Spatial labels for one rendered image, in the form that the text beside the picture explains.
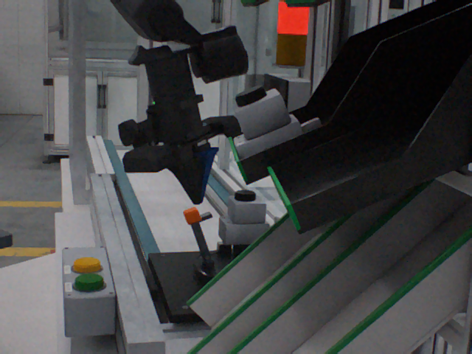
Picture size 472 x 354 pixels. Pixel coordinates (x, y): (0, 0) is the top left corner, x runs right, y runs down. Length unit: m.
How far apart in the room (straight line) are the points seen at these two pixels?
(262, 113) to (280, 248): 0.20
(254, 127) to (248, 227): 0.35
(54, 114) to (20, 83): 2.87
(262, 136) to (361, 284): 0.16
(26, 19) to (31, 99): 0.95
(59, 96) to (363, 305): 5.76
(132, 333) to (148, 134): 0.26
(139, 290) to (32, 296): 0.31
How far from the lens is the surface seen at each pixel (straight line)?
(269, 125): 0.68
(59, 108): 6.35
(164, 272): 1.06
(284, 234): 0.81
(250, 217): 1.01
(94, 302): 1.01
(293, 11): 1.18
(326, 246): 0.69
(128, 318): 0.94
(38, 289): 1.31
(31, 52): 9.15
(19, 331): 1.16
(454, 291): 0.57
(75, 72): 1.78
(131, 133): 0.98
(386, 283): 0.67
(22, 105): 9.23
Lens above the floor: 1.34
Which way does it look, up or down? 13 degrees down
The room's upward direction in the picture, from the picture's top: 2 degrees clockwise
